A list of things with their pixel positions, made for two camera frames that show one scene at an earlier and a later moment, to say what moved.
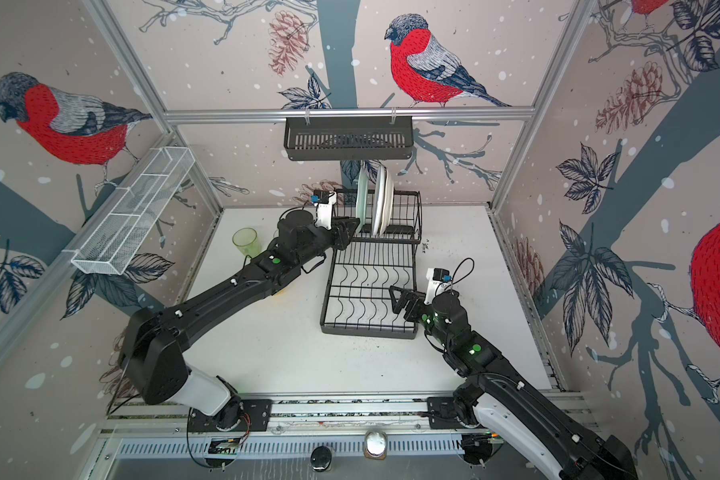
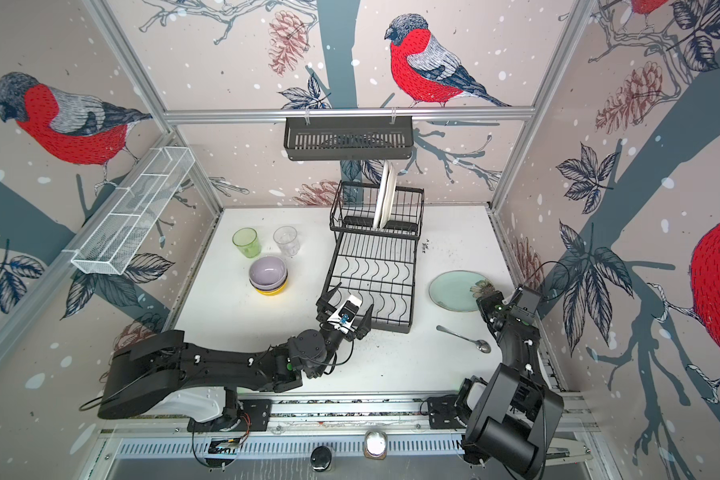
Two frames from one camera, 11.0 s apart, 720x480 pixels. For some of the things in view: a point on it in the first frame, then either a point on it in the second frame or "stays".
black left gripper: x=339 y=232 -> x=363 y=329
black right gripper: x=419 y=302 -> x=487 y=302
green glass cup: x=246 y=240 stays
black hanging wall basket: x=348 y=140 stays
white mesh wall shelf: x=112 y=245 stays
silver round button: x=375 y=444 stays
